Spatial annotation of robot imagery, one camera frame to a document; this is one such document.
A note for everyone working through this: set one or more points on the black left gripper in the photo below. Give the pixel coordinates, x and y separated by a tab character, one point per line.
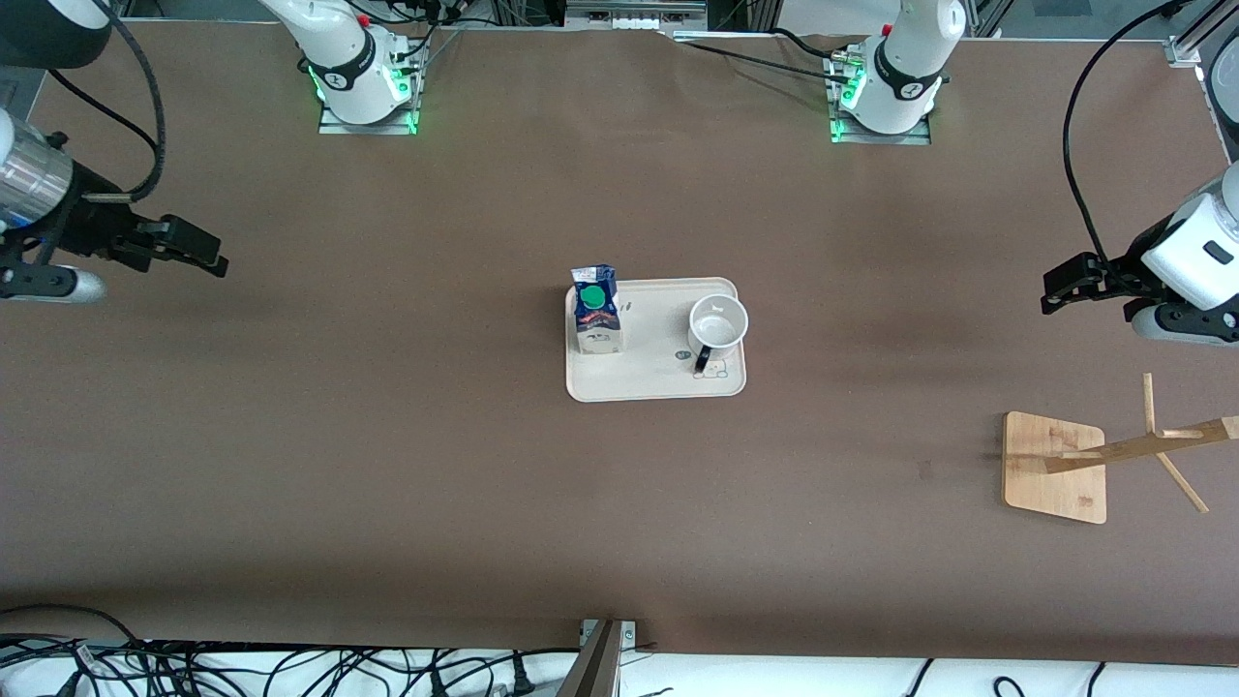
1120	272

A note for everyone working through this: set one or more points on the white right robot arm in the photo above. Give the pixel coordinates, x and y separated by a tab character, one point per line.
353	68

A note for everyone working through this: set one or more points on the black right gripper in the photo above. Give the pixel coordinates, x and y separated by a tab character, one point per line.
94	229

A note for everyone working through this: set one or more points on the dark camera pole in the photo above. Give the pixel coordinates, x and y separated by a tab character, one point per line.
595	668

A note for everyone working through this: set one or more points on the silver aluminium corner profile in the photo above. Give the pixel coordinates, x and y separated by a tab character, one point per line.
1195	34

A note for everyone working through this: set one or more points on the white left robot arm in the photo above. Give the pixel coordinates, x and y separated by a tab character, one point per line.
905	73

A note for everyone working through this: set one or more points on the cream plastic tray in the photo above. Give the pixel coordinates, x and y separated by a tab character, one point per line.
649	373

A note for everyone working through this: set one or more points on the blue white milk carton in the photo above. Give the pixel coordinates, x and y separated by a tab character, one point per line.
595	315

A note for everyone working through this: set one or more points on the wooden cup rack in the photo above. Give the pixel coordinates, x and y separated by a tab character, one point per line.
1055	469

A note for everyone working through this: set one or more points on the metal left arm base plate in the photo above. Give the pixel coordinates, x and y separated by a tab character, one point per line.
920	138

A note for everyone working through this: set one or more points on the aluminium frame profile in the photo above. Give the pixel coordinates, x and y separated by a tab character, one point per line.
634	15

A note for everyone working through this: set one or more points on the metal pole bracket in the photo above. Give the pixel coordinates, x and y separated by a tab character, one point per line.
629	634

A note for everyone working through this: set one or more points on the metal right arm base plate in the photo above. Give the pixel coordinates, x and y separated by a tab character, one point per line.
368	128

